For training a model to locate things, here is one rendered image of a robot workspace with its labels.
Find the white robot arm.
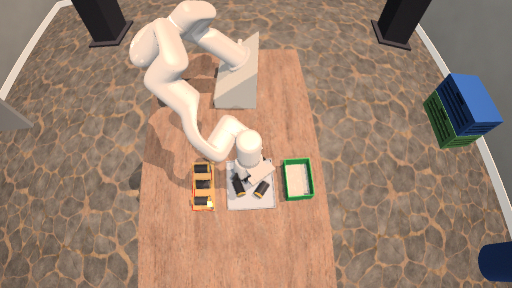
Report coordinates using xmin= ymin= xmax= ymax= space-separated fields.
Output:
xmin=129 ymin=1 xmax=275 ymax=187

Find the green open box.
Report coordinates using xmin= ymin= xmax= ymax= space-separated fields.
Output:
xmin=282 ymin=158 xmax=315 ymax=201

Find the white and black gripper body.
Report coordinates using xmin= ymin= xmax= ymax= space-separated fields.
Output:
xmin=234 ymin=159 xmax=250 ymax=180

